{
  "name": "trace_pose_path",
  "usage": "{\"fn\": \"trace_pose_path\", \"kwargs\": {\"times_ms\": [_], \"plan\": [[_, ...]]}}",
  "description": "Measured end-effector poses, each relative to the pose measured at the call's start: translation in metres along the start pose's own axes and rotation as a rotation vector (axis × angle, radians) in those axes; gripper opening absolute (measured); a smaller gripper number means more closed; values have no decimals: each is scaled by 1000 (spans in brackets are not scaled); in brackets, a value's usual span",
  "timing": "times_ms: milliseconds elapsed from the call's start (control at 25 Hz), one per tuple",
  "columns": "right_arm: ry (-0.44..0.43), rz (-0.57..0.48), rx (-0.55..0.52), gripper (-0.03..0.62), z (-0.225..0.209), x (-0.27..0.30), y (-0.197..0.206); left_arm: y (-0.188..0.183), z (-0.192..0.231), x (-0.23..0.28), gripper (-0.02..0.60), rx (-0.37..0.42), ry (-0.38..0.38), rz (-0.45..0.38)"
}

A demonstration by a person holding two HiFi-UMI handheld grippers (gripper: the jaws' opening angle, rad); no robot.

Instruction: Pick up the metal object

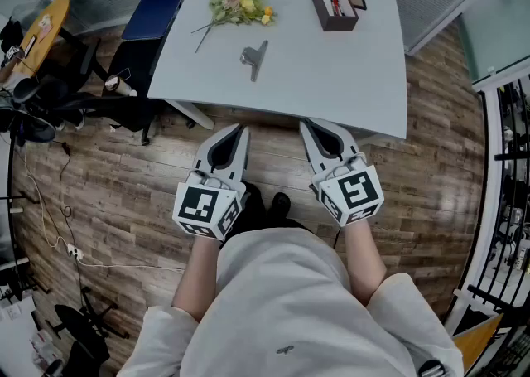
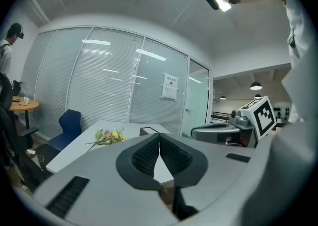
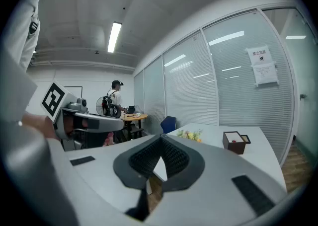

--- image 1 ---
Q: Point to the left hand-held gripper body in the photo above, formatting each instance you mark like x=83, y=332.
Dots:
x=203, y=205

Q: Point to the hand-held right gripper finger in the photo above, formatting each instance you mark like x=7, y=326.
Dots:
x=316, y=160
x=345, y=141

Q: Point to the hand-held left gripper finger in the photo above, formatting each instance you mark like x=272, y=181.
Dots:
x=203, y=156
x=242, y=160

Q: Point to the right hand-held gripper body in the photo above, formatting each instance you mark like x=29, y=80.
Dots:
x=356, y=193

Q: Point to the person's right forearm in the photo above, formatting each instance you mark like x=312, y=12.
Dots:
x=364, y=263

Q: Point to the person's left forearm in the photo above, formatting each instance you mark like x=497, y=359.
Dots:
x=198, y=280

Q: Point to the white table leg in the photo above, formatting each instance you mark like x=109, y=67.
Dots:
x=194, y=114

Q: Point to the person's left leg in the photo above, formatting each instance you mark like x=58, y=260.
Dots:
x=252, y=205

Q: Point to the person's leg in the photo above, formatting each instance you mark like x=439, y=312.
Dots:
x=281, y=203
x=252, y=205

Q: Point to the person's right leg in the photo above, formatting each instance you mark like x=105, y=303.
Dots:
x=281, y=203

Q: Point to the beige cylindrical cup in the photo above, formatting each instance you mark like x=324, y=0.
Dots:
x=118, y=85

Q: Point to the clear phone case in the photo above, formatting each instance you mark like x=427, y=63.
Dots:
x=123, y=73

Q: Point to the brown open box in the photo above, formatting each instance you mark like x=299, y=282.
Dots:
x=337, y=23

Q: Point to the person's white shirt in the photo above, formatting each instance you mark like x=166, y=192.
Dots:
x=290, y=305

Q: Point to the red black marker pen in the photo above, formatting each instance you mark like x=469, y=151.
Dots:
x=341, y=8
x=333, y=6

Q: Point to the white power strip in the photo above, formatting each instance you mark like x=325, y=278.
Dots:
x=75, y=251

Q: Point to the yellow and pink flower bouquet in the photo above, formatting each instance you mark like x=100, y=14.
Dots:
x=236, y=6

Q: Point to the black armrest office chair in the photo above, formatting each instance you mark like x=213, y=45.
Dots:
x=70, y=73

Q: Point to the black metal railing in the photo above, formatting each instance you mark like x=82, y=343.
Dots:
x=509, y=156

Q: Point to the black stool base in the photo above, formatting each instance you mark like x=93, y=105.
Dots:
x=78, y=321

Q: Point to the black mesh office chair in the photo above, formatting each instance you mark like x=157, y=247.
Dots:
x=29, y=118

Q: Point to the orange wooden board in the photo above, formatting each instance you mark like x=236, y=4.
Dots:
x=476, y=338

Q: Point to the pink white paper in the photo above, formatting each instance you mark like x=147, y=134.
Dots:
x=46, y=25

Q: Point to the white desk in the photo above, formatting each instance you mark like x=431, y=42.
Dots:
x=16, y=342

